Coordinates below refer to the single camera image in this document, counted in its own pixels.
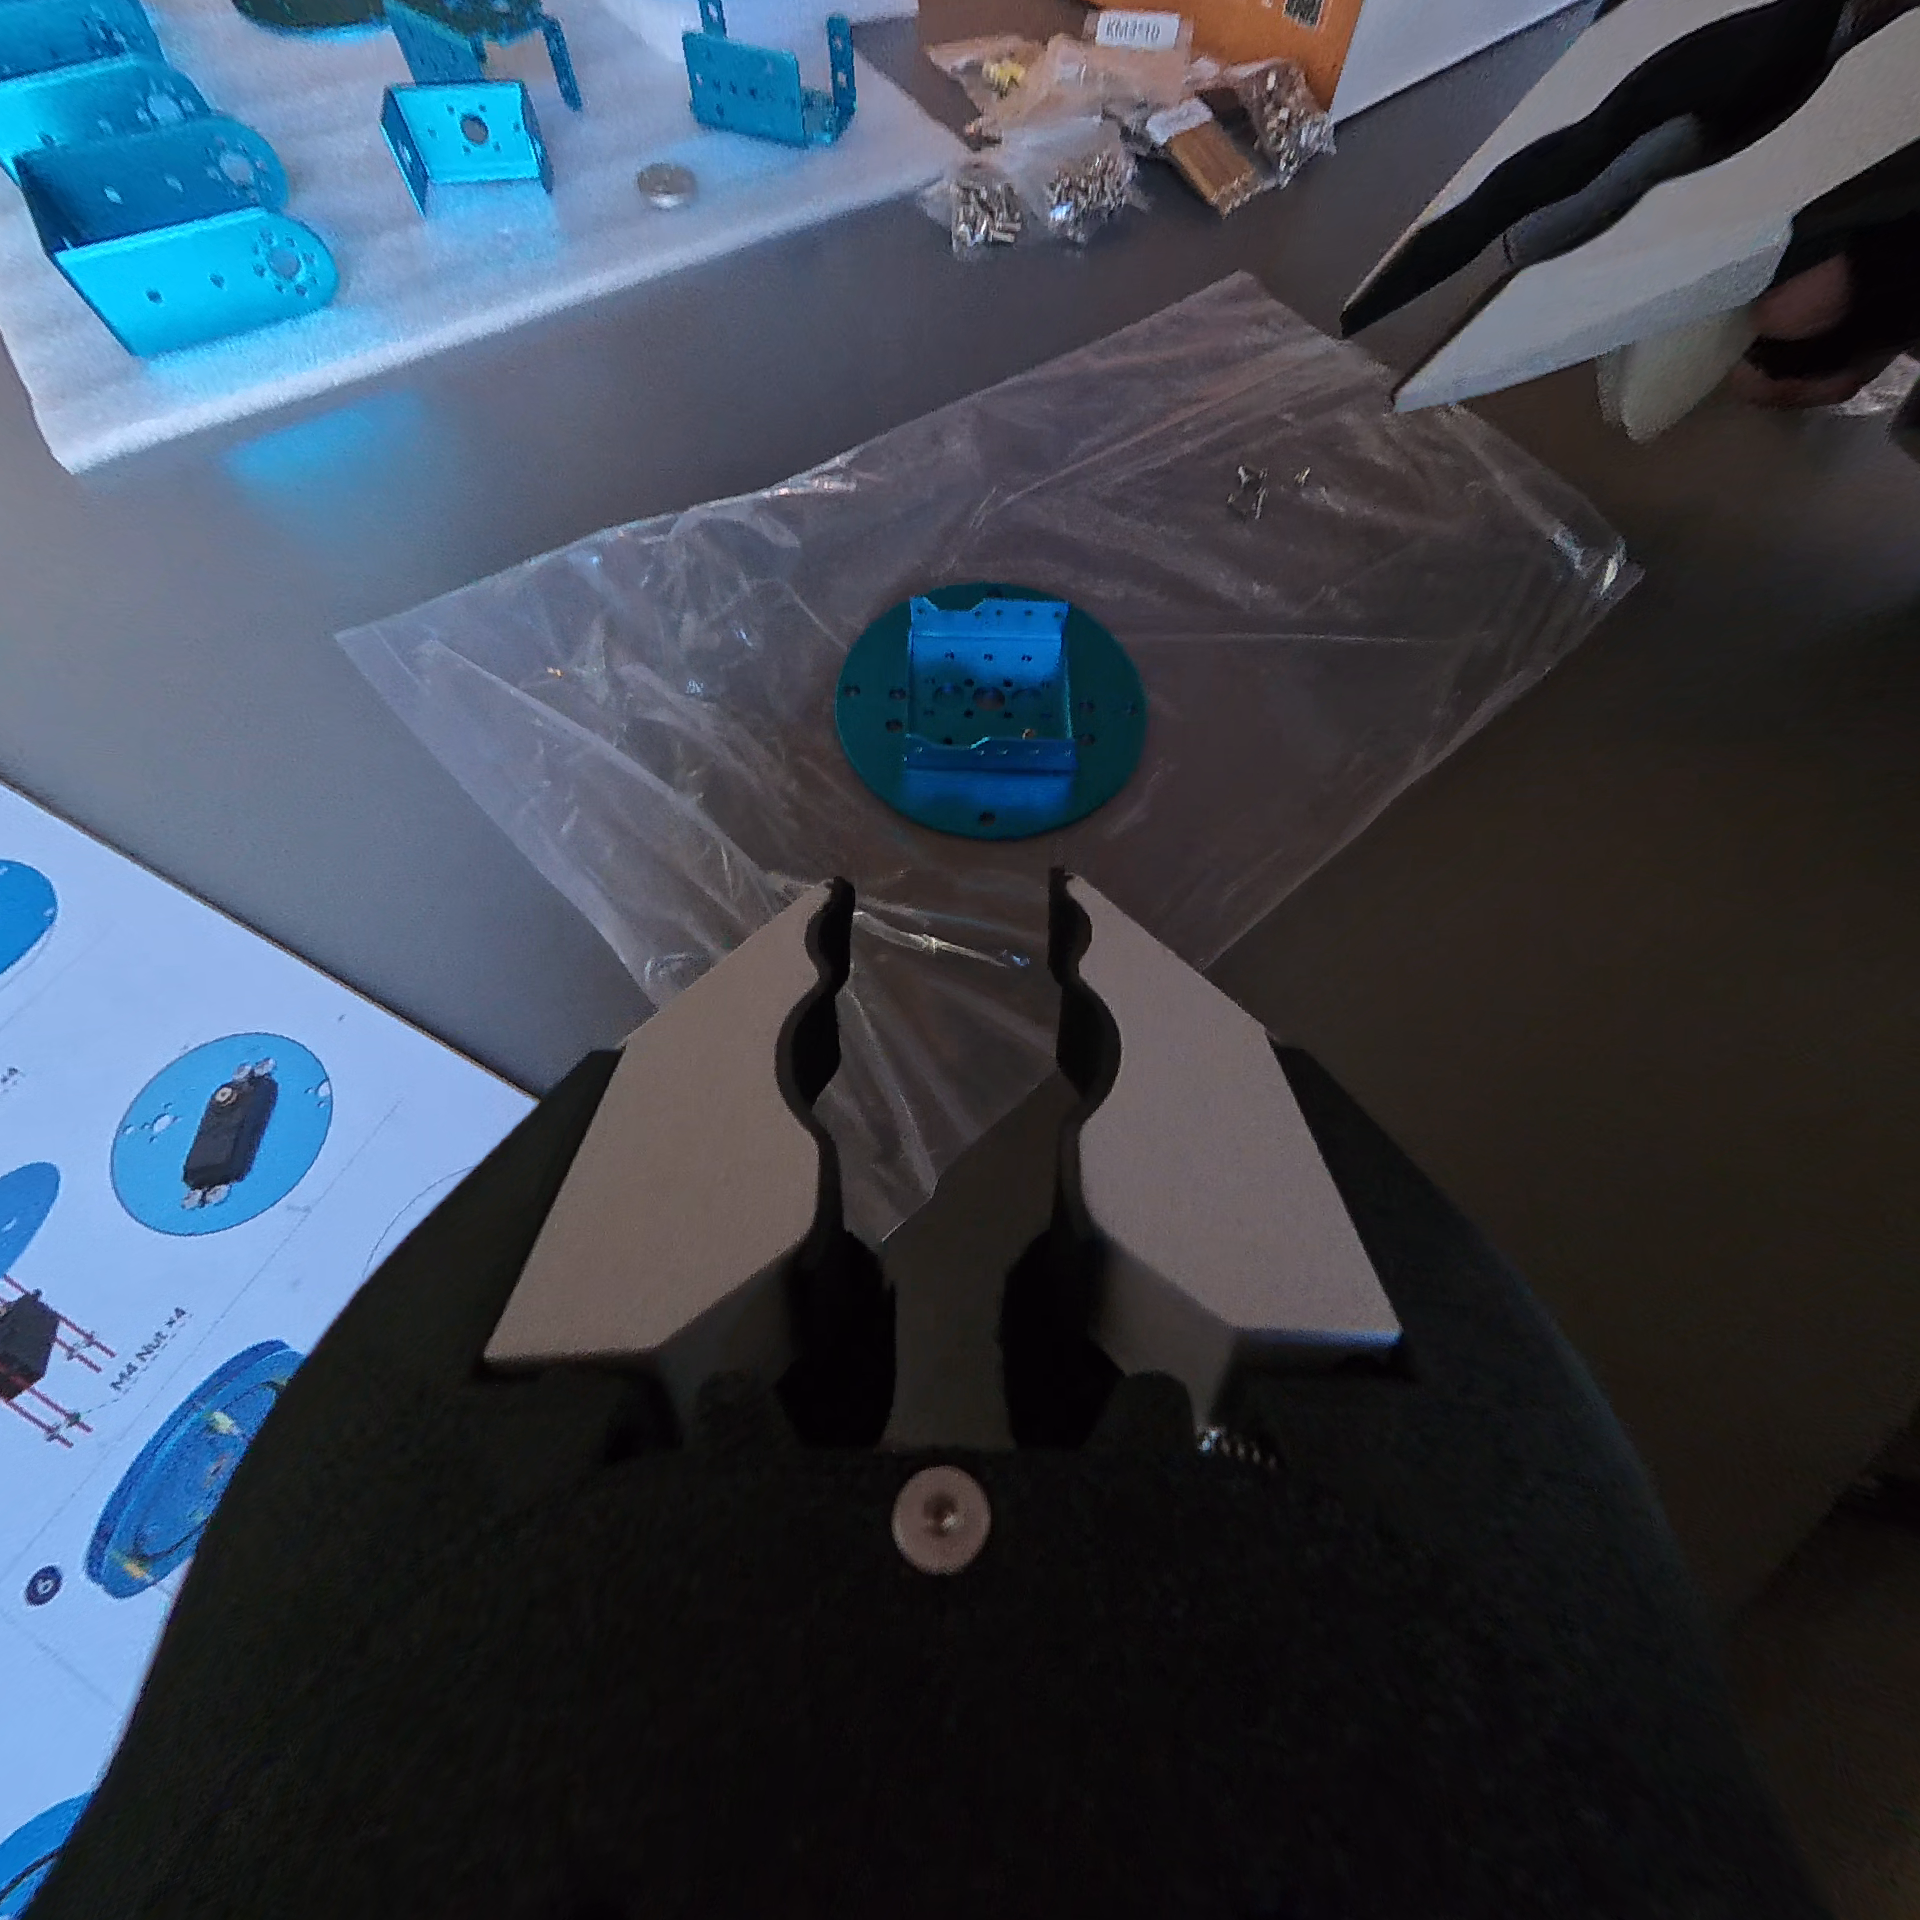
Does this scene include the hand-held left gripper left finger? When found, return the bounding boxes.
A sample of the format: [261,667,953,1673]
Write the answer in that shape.
[480,878,857,1419]

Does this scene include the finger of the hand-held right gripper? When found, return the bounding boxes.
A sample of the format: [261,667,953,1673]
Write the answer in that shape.
[1337,0,1854,339]
[1388,0,1920,414]

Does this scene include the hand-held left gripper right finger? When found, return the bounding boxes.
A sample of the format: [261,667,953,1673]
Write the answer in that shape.
[1049,866,1407,1419]

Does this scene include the teal round metal plate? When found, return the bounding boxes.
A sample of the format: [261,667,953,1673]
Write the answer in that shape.
[834,575,1154,831]

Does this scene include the blue square metal bracket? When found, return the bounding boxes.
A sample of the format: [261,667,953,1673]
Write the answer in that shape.
[900,594,1081,773]

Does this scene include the grey desk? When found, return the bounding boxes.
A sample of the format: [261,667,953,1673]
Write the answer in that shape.
[0,0,1920,1920]

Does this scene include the person's right hand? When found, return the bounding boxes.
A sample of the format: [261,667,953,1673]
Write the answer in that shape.
[1724,253,1920,414]

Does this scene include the orange cardboard box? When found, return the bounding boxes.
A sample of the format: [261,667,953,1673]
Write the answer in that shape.
[913,0,1599,125]

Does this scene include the clear plastic bag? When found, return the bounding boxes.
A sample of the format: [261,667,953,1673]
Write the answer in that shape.
[336,269,1643,1247]

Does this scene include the pile of small hardware bags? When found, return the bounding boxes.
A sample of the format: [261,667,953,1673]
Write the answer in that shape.
[917,21,1340,269]

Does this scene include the assembly instruction sheet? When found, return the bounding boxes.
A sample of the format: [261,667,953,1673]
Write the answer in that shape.
[0,780,541,1920]

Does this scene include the white foam sheet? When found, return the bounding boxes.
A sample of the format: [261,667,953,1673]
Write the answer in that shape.
[0,0,978,479]

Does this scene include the perforated blue U bracket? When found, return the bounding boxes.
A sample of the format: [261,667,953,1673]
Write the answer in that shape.
[682,0,857,148]

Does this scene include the long blue U bracket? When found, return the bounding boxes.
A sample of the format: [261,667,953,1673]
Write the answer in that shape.
[48,210,342,360]
[0,111,290,250]
[0,0,211,144]

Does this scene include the small blue angle bracket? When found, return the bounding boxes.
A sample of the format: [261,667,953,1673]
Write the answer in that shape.
[378,78,554,215]

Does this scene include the green round plate with bracket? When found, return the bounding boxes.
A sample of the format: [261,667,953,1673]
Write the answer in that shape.
[239,0,584,110]

